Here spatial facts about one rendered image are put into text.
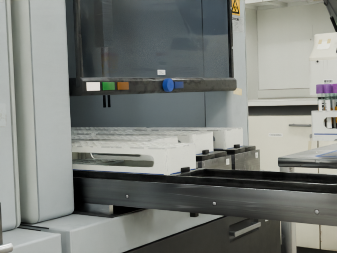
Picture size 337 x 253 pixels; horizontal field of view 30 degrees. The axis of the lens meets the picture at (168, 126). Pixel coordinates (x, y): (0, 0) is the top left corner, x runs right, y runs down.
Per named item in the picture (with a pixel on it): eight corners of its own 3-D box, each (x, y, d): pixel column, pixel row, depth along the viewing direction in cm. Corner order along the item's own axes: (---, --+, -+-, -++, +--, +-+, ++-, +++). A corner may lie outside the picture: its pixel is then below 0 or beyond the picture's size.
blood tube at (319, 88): (318, 137, 131) (315, 84, 130) (318, 137, 132) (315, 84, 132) (326, 137, 130) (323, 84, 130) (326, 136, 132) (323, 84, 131)
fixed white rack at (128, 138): (52, 164, 149) (51, 138, 149) (81, 159, 157) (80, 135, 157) (153, 169, 132) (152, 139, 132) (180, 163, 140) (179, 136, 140)
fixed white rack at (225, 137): (132, 151, 174) (131, 129, 174) (153, 148, 182) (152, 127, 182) (225, 154, 157) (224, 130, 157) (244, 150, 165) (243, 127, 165)
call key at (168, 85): (162, 92, 140) (161, 78, 140) (170, 91, 142) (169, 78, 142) (166, 92, 139) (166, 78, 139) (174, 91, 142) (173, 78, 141)
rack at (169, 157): (48, 174, 129) (47, 144, 128) (81, 169, 137) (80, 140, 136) (167, 182, 112) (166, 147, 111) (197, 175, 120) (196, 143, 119)
